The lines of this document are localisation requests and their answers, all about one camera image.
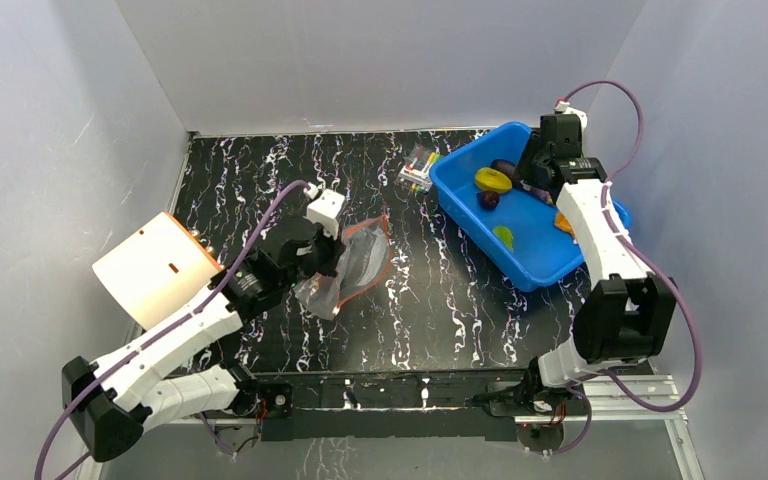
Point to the small clear marker box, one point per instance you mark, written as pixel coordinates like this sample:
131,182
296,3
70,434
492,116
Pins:
415,173

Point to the purple toy eggplant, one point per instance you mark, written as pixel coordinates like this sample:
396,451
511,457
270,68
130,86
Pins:
507,168

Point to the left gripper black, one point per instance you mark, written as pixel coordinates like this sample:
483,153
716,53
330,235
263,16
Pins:
335,248

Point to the blue plastic bin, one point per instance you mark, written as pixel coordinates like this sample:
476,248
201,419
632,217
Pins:
542,254

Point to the orange toy food piece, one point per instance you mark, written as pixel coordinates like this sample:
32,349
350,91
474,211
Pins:
562,224

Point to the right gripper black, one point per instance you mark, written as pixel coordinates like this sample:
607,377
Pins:
533,175

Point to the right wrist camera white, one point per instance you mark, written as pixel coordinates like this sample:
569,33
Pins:
564,107

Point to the dark red toy plum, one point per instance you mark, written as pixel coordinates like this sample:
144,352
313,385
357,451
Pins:
488,200

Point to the white paper towel roll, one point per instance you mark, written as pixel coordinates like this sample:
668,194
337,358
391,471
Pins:
156,270

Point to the clear zip bag orange zipper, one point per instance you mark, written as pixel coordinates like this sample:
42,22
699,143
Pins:
361,266

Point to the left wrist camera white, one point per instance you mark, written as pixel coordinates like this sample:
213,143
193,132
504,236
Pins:
325,209

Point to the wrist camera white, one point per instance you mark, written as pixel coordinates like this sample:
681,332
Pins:
564,107
325,209

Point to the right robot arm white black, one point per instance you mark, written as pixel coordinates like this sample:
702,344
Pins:
625,318

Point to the black marbled table mat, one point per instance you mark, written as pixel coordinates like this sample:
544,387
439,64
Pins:
442,303

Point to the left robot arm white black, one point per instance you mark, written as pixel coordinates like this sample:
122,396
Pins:
112,401

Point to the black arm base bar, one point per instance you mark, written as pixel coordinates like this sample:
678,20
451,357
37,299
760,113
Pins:
483,403

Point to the green toy leaf vegetable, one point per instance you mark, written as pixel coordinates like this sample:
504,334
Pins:
505,236

